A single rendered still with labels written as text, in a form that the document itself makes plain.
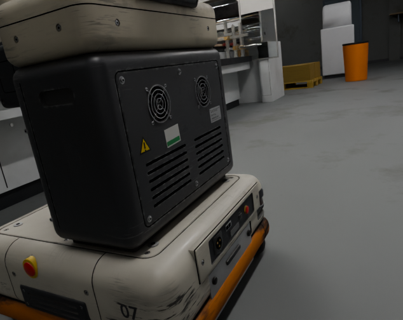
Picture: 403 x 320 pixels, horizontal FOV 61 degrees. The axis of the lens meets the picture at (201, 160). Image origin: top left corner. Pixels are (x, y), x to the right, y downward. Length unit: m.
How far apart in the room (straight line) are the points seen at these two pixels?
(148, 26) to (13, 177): 1.71
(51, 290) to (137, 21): 0.63
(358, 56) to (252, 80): 2.25
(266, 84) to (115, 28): 4.61
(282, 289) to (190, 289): 0.38
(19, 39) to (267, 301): 0.86
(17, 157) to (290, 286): 1.79
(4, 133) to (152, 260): 1.72
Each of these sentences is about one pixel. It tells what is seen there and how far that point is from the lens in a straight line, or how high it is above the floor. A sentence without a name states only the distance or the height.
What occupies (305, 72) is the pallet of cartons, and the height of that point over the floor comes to 0.28.
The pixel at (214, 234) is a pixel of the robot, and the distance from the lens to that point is 0.81.
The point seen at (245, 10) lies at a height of 1.32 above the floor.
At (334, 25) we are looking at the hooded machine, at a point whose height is 1.09.
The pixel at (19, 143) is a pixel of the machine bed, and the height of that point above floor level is 0.35.
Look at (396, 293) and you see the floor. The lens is 1.08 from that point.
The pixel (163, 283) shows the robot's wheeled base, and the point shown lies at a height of 0.26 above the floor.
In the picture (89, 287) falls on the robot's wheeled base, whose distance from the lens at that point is 0.80.
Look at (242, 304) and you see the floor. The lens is 1.02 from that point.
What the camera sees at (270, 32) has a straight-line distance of 5.16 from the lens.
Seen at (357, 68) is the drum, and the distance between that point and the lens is 6.92.
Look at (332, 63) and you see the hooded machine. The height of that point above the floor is 0.31.
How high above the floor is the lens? 0.64
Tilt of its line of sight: 15 degrees down
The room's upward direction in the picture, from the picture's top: 8 degrees counter-clockwise
